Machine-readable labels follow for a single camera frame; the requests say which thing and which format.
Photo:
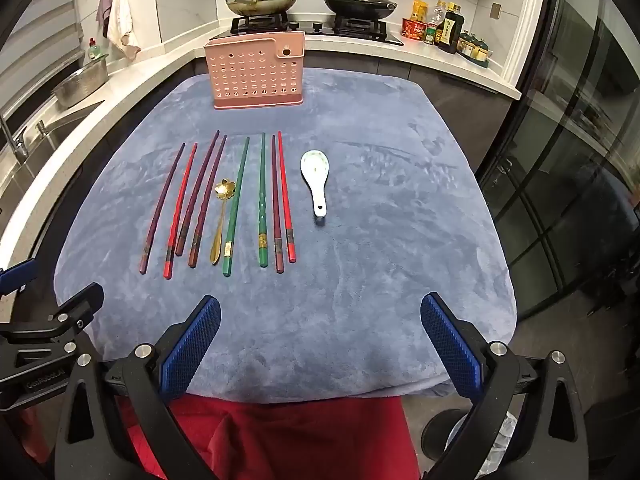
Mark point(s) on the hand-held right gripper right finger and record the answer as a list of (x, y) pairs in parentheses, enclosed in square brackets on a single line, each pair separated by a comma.
[(452, 347)]

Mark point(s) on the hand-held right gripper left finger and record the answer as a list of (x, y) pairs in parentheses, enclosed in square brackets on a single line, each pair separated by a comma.
[(192, 347)]

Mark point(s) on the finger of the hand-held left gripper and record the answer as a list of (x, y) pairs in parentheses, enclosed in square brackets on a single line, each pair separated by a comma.
[(15, 275), (75, 305)]

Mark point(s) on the purple chopstick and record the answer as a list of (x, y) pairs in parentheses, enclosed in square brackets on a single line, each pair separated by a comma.
[(163, 210)]

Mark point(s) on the green chopstick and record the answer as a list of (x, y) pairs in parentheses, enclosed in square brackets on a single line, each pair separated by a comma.
[(262, 200), (236, 210)]

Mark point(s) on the dark red chopstick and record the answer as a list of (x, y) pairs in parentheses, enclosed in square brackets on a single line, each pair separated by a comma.
[(208, 200), (198, 195), (276, 200)]

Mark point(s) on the gold flower spoon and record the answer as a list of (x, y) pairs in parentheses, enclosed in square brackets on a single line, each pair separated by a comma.
[(223, 188)]

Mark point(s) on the white ceramic spoon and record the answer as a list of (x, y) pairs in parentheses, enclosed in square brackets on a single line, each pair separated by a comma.
[(312, 167)]

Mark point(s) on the pink perforated utensil holder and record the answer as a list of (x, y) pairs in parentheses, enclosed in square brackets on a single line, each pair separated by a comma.
[(250, 75)]

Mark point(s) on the black round stool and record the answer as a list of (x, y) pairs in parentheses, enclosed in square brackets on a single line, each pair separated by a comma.
[(440, 435)]

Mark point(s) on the chrome faucet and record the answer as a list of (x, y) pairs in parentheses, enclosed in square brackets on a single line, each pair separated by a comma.
[(15, 145)]

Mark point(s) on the red clothing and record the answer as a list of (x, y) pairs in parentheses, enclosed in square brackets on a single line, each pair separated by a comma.
[(290, 440)]

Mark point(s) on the steel kitchen sink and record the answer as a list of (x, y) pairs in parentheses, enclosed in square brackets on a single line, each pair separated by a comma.
[(65, 130)]

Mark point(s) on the blue plush blanket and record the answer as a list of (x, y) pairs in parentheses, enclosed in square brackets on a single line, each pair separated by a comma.
[(375, 210)]

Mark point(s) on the steel bowl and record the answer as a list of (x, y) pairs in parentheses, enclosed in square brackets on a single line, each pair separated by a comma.
[(80, 82)]

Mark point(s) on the black framed glass door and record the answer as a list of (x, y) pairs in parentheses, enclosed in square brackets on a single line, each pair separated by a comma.
[(575, 160)]

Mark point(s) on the green dish soap bottle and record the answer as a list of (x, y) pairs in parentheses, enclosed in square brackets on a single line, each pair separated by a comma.
[(95, 51)]

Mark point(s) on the white window blinds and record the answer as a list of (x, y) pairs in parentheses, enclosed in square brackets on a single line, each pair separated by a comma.
[(35, 35)]

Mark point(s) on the white hanging towel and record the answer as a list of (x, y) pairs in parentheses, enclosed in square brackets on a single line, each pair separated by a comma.
[(122, 20)]

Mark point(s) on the purple hanging cloth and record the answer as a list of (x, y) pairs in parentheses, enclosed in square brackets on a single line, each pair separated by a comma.
[(104, 7)]

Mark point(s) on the green condiment jar set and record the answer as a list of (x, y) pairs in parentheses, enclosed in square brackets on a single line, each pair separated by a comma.
[(475, 47)]

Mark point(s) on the small green-capped jar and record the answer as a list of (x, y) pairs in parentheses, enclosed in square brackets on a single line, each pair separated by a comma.
[(431, 35)]

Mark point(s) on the dark soy sauce bottle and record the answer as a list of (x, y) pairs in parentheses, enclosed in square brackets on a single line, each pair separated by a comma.
[(451, 30)]

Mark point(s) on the red food tub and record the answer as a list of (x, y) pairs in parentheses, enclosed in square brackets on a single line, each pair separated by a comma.
[(414, 29)]

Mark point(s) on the clear plastic bottle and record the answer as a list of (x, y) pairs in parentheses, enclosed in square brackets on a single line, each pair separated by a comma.
[(439, 12)]

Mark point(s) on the yellow seasoning bag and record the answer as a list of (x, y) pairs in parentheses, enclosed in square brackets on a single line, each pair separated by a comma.
[(420, 10)]

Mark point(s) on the black gas stove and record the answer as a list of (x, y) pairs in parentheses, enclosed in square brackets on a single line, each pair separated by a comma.
[(310, 27)]

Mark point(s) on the black wok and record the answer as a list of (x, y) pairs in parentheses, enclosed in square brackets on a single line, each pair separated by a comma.
[(360, 12)]

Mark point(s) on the wall socket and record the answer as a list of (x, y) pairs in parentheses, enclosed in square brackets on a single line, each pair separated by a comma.
[(495, 10)]

